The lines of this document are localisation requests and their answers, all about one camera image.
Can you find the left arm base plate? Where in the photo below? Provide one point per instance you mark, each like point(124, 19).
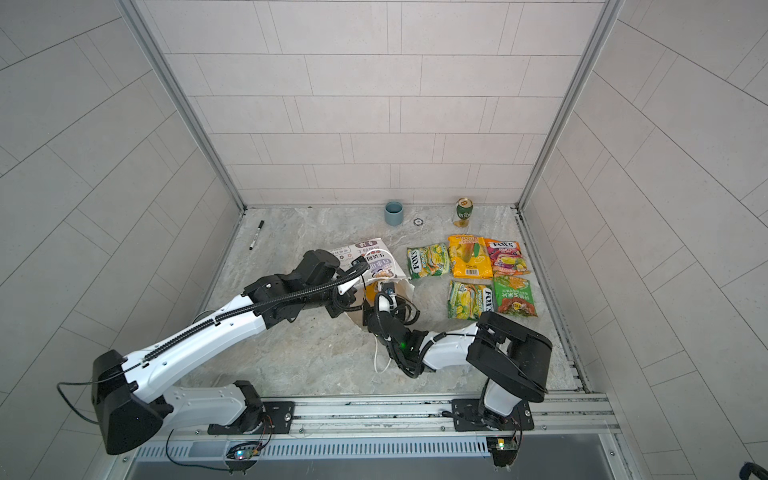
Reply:
point(271, 417)

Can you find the yellow candy snack bag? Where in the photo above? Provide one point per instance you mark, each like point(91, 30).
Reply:
point(469, 258)

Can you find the left controller board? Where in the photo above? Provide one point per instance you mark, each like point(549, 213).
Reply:
point(246, 451)

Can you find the pink candy snack bag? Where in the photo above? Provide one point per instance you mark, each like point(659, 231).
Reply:
point(506, 258)

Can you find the teal ceramic cup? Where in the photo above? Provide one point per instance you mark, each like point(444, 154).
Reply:
point(394, 213)

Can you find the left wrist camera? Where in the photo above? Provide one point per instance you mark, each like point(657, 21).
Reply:
point(354, 275)

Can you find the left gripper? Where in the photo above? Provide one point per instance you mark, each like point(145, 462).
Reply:
point(345, 303)

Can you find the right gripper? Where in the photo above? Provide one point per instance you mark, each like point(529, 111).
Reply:
point(370, 321)

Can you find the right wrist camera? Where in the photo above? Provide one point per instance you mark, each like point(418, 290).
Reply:
point(386, 297)

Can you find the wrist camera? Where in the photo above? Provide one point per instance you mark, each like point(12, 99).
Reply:
point(354, 275)
point(386, 297)

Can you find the controller board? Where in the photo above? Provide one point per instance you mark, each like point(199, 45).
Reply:
point(246, 451)
point(503, 450)

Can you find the green beverage can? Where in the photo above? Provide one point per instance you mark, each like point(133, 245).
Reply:
point(463, 212)

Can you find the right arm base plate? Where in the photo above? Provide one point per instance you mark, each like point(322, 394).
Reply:
point(469, 414)

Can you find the white printed paper bag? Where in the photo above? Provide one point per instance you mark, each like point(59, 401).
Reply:
point(383, 267)

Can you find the right controller board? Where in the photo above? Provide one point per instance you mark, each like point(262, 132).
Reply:
point(503, 450)

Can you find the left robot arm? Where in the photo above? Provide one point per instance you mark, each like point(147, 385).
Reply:
point(134, 396)

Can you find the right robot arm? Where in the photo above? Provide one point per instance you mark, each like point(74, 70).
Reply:
point(514, 359)

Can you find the green snack bag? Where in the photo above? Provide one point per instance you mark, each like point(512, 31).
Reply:
point(469, 301)
point(513, 296)
point(428, 261)

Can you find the black marker pen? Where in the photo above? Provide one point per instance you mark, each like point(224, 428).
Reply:
point(256, 236)

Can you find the aluminium mounting rail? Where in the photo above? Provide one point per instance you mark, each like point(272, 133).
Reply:
point(421, 415)

